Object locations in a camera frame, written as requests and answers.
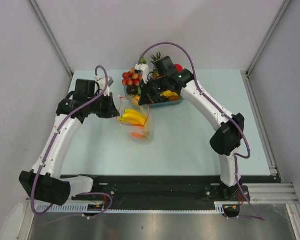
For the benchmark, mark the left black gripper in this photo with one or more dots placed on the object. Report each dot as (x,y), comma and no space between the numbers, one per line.
(111,111)

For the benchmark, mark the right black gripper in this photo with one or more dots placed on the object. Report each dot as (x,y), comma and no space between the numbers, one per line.
(147,96)

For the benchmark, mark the yellow banana bunch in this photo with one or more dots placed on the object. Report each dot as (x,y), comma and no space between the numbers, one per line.
(133,117)

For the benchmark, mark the clear zip top bag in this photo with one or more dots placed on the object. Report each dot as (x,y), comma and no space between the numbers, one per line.
(147,130)

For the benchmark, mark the yellow bell pepper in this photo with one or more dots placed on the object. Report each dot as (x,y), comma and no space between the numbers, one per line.
(169,94)

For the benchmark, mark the orange fruit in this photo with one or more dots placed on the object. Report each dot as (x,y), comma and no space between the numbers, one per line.
(137,135)

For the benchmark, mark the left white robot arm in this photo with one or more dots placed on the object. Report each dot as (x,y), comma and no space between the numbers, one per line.
(43,182)

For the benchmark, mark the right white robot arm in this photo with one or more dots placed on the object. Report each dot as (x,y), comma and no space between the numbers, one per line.
(228,127)

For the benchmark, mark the dark purple mangosteen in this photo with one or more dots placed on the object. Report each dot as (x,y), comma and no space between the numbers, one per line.
(132,90)

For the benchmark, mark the teal plastic fruit tray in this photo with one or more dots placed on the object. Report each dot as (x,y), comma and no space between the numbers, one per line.
(174,100)

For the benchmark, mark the red strawberry cluster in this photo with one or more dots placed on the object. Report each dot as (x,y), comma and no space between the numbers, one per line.
(131,78)

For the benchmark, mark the small pineapple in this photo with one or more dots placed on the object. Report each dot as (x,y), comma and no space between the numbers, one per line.
(154,58)

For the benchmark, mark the red apple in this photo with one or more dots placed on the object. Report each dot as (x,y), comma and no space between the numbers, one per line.
(178,67)

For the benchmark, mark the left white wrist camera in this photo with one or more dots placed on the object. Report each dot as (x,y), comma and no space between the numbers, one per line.
(103,84)

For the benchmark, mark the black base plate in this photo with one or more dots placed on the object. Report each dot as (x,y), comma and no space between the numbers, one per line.
(191,205)

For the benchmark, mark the left aluminium frame post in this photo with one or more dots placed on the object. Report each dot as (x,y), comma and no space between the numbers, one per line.
(42,20)

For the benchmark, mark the aluminium frame post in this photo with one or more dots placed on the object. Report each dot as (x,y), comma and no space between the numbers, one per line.
(269,34)
(42,20)

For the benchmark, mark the aluminium front rail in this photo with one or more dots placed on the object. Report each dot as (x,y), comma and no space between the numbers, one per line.
(272,192)

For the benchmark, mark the right aluminium frame post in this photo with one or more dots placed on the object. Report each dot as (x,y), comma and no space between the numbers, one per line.
(269,34)

